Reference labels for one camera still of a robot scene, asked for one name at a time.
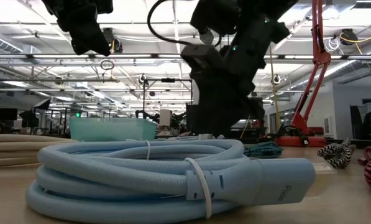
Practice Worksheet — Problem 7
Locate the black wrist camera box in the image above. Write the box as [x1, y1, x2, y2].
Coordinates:
[180, 43, 225, 74]

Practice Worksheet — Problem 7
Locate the teal plastic bin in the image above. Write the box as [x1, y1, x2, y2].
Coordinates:
[69, 117, 158, 142]

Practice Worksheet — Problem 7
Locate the black background monitor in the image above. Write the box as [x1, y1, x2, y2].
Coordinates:
[0, 108, 18, 121]

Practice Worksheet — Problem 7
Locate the black lamp power cord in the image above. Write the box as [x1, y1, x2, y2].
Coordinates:
[256, 123, 310, 147]

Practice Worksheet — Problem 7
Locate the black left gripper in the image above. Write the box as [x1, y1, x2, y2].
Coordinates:
[57, 2, 112, 57]

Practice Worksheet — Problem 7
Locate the teal braided USB cable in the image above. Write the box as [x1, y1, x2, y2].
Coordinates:
[243, 141, 284, 159]

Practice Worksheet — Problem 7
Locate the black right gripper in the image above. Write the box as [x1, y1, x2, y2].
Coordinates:
[190, 70, 266, 138]

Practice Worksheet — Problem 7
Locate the beige cable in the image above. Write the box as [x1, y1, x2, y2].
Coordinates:
[0, 133, 77, 169]

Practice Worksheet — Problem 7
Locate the light blue HDMI cable coil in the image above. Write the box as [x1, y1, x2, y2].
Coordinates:
[25, 138, 316, 224]

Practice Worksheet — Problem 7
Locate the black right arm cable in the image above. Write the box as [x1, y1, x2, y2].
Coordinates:
[147, 0, 194, 47]

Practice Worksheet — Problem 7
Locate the black background rig stand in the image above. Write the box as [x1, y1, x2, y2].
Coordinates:
[142, 78, 193, 121]

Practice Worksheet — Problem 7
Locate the red desk lamp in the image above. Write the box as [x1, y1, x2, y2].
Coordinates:
[273, 0, 332, 148]

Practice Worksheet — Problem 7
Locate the black-white braided USB cable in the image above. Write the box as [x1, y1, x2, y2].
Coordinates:
[316, 138, 357, 170]

